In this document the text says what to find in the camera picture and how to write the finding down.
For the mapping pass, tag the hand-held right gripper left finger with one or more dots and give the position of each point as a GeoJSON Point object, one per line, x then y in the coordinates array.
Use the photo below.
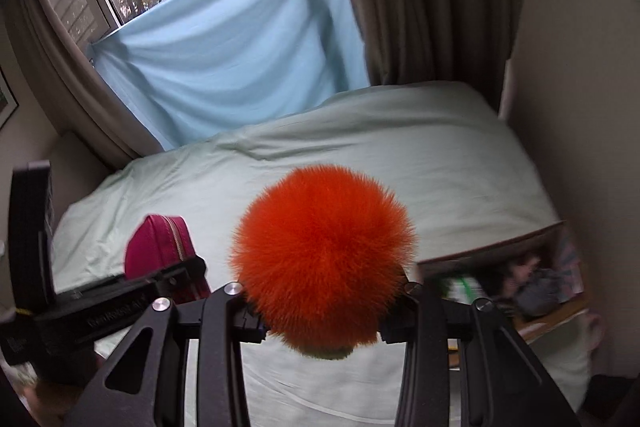
{"type": "Point", "coordinates": [225, 322]}

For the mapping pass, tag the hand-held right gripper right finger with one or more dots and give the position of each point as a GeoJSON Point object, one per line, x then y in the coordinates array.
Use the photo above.
{"type": "Point", "coordinates": [425, 322]}

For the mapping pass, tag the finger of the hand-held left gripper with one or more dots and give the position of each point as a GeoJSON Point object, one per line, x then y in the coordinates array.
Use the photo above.
{"type": "Point", "coordinates": [180, 279]}

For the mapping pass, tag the pink zip pouch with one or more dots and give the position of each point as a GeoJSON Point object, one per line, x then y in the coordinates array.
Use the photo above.
{"type": "Point", "coordinates": [155, 242]}

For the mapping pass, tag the green wipes packet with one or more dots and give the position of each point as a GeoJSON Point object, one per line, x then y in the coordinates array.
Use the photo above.
{"type": "Point", "coordinates": [465, 288]}

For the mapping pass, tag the dusty pink sock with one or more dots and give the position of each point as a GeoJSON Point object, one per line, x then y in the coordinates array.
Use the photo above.
{"type": "Point", "coordinates": [522, 269]}

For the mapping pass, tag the grey sock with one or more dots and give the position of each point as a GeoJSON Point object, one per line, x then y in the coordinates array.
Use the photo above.
{"type": "Point", "coordinates": [542, 292]}

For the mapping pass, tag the orange pom-pom toy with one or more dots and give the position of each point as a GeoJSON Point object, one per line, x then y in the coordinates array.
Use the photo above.
{"type": "Point", "coordinates": [325, 252]}

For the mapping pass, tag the patterned cardboard box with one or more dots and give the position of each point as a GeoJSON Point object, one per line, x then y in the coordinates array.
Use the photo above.
{"type": "Point", "coordinates": [550, 322]}

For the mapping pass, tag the person's left hand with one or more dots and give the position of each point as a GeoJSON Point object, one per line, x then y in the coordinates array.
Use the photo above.
{"type": "Point", "coordinates": [60, 399]}

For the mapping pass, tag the beige padded headboard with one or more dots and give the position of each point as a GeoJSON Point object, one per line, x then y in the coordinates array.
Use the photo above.
{"type": "Point", "coordinates": [60, 167]}

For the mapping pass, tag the bed with pale green sheet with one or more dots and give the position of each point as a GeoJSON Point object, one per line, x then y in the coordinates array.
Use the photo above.
{"type": "Point", "coordinates": [400, 147]}

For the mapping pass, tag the light blue hanging cloth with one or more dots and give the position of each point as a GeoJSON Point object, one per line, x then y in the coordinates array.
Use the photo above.
{"type": "Point", "coordinates": [225, 57]}

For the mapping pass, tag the framed wall poster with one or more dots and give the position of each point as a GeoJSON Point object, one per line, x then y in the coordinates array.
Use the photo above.
{"type": "Point", "coordinates": [7, 99]}

